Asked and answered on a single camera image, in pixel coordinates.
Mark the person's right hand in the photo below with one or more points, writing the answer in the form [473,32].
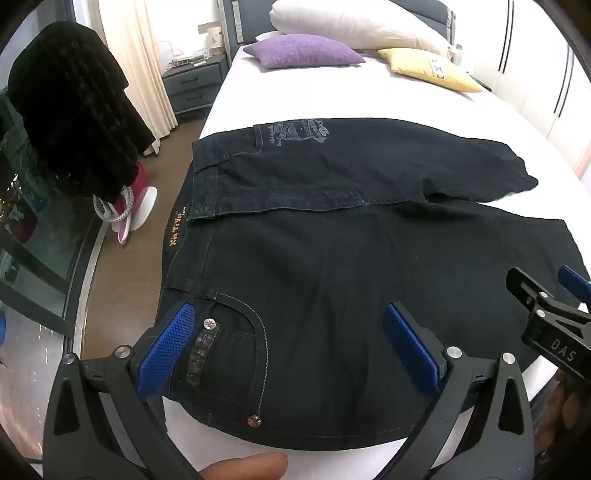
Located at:
[565,415]

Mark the yellow pillow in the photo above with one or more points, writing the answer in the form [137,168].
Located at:
[420,67]

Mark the dark denim pants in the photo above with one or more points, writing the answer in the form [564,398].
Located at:
[323,277]

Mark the cream curtain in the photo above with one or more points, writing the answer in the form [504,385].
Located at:
[138,55]

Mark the person's left hand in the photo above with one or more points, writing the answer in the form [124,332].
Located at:
[249,466]

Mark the grey nightstand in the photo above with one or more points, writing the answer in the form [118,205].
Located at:
[194,87]

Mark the black hanging garment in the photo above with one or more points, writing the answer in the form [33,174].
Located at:
[74,106]

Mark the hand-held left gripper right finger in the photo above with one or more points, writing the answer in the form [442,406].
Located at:
[411,341]

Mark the white pillow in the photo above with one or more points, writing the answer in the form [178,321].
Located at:
[351,23]

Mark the white box on nightstand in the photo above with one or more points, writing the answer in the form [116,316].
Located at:
[215,40]

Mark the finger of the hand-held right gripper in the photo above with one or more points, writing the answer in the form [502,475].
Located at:
[573,279]
[526,286]

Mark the grey bed headboard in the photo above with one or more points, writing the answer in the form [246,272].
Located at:
[240,23]

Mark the purple pillow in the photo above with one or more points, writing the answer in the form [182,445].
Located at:
[302,50]

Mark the white wardrobe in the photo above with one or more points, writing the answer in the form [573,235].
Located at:
[531,60]

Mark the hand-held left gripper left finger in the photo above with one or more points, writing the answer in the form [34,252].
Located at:
[166,341]

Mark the glass door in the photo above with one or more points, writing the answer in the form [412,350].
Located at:
[37,258]

